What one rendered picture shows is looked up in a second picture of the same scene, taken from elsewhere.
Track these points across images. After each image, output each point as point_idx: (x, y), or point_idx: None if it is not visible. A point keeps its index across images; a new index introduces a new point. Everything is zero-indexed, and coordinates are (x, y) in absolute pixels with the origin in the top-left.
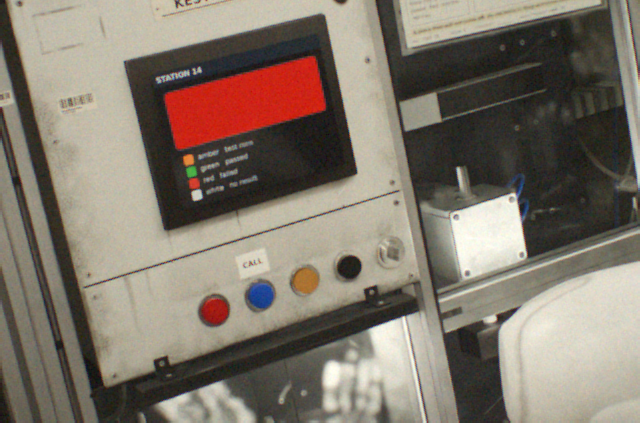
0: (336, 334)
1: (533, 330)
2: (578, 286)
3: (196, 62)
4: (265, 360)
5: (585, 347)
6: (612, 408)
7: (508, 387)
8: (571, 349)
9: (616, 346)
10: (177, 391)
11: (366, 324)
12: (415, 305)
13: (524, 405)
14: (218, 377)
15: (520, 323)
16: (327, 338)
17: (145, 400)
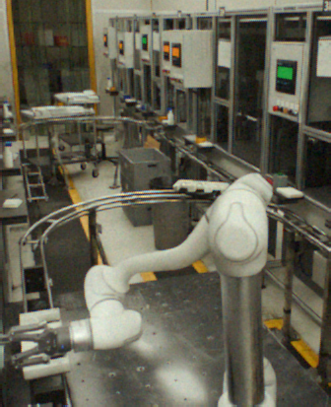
0: (0, 305)
1: (250, 220)
2: (239, 205)
3: None
4: (0, 329)
5: (262, 220)
6: (266, 237)
7: (247, 242)
8: (261, 222)
9: (264, 218)
10: (0, 363)
11: (0, 297)
12: (0, 282)
13: (257, 245)
14: (0, 347)
15: (242, 220)
16: (0, 308)
17: (0, 374)
